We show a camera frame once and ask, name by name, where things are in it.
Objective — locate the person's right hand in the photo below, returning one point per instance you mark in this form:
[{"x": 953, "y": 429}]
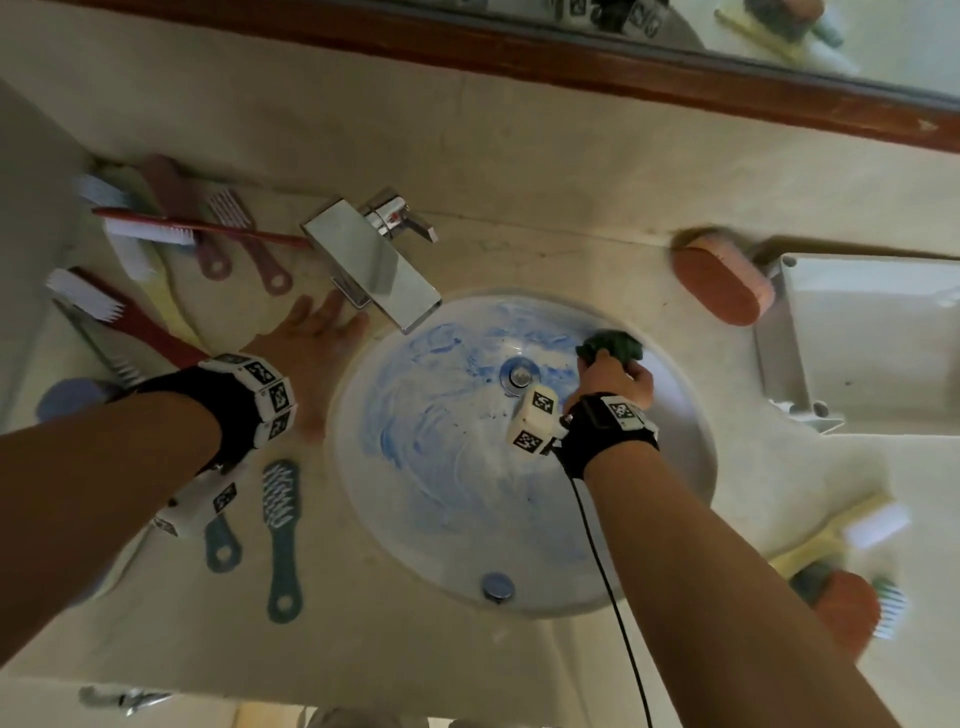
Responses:
[{"x": 619, "y": 382}]

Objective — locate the person's left hand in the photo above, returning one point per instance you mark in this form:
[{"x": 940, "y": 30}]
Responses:
[{"x": 300, "y": 341}]

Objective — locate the person's right fingers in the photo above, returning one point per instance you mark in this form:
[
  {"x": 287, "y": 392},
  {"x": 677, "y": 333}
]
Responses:
[{"x": 637, "y": 377}]

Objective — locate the person's left thumb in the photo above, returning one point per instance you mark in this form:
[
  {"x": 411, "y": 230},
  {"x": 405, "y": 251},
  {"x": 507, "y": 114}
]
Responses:
[{"x": 313, "y": 420}]

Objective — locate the dark green scrubbing pad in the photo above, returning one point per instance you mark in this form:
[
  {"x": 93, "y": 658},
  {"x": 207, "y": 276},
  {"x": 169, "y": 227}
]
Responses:
[{"x": 615, "y": 346}]

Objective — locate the person's left forearm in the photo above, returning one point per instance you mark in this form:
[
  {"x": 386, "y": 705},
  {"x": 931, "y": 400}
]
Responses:
[{"x": 97, "y": 495}]

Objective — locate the person's right forearm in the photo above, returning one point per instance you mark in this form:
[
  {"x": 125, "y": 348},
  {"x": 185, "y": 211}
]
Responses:
[{"x": 712, "y": 585}]

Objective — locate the black right wrist tracker band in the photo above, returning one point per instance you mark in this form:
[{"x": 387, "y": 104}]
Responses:
[{"x": 604, "y": 439}]

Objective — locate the black wrist tracker band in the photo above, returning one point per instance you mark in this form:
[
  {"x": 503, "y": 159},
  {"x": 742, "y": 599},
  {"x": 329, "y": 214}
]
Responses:
[
  {"x": 604, "y": 439},
  {"x": 225, "y": 409}
]

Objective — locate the black left wrist tracker band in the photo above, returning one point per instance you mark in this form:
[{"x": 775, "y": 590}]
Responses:
[{"x": 225, "y": 409}]

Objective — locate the chrome sink drain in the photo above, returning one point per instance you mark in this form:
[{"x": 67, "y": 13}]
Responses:
[{"x": 520, "y": 373}]

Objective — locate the long blue brush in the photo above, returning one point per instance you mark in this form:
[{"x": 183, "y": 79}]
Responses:
[{"x": 283, "y": 540}]

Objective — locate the white round sink basin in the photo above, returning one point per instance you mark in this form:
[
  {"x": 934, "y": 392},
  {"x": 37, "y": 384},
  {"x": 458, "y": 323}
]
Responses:
[{"x": 450, "y": 465}]

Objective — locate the short blue brush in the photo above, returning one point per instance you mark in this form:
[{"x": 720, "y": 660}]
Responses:
[{"x": 223, "y": 547}]

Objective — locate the chrome square faucet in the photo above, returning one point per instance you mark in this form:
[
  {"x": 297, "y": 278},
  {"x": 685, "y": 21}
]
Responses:
[{"x": 375, "y": 262}]

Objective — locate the red brush with white bristles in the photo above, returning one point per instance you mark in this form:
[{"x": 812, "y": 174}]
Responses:
[{"x": 127, "y": 307}]

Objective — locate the grey brush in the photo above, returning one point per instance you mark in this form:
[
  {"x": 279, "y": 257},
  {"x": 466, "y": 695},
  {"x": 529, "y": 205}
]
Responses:
[{"x": 97, "y": 341}]

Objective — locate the white plastic tray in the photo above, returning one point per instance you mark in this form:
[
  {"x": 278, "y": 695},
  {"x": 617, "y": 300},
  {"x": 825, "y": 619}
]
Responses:
[{"x": 870, "y": 337}]

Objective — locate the red toothbrush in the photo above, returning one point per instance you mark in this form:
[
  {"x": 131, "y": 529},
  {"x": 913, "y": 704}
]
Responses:
[{"x": 172, "y": 229}]

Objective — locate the blue round lid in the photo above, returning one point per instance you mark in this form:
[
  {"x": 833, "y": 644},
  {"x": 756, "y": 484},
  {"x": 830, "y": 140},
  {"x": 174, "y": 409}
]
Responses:
[{"x": 71, "y": 397}]

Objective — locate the chrome overflow hole cap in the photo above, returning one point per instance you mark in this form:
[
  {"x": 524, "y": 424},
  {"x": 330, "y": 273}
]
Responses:
[{"x": 497, "y": 587}]

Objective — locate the yellow brush with white block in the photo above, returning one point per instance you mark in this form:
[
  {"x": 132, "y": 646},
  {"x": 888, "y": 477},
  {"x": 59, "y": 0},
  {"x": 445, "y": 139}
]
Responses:
[{"x": 832, "y": 540}]

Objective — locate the green sponge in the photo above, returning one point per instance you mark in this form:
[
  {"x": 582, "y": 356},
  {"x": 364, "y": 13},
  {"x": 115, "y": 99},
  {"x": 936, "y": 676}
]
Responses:
[{"x": 811, "y": 583}]

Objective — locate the orange scrubbing brush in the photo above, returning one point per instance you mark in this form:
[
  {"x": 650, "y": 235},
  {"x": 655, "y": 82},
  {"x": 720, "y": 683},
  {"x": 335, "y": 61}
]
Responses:
[{"x": 847, "y": 611}]

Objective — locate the wood framed mirror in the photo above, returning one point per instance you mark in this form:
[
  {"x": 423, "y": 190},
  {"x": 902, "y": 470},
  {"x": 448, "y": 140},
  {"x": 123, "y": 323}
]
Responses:
[{"x": 600, "y": 64}]

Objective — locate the chrome fixture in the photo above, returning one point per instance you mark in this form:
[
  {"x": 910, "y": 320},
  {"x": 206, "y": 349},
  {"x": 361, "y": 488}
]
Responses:
[{"x": 124, "y": 699}]

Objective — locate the white bristle brush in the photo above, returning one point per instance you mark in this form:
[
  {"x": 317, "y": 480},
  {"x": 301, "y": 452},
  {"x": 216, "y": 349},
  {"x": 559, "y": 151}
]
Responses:
[{"x": 890, "y": 607}]

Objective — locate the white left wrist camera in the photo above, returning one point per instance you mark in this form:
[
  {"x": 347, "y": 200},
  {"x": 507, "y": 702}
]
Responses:
[{"x": 196, "y": 506}]

